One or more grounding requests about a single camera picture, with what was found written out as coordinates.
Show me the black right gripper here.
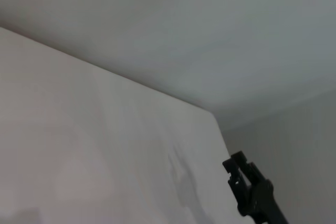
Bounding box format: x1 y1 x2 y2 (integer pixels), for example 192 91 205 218
222 151 289 224

